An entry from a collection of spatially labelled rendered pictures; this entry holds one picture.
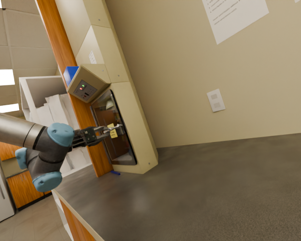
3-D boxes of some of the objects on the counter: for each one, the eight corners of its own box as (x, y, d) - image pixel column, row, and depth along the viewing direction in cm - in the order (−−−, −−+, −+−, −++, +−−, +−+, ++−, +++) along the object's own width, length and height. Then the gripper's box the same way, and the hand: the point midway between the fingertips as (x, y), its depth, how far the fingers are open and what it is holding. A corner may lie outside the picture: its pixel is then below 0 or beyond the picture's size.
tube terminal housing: (142, 155, 113) (109, 60, 112) (174, 153, 88) (132, 31, 88) (113, 170, 96) (74, 59, 95) (143, 174, 72) (91, 24, 71)
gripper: (71, 154, 58) (118, 136, 72) (63, 130, 58) (111, 117, 72) (68, 156, 64) (111, 139, 78) (59, 134, 64) (104, 122, 78)
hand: (106, 131), depth 76 cm, fingers closed, pressing on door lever
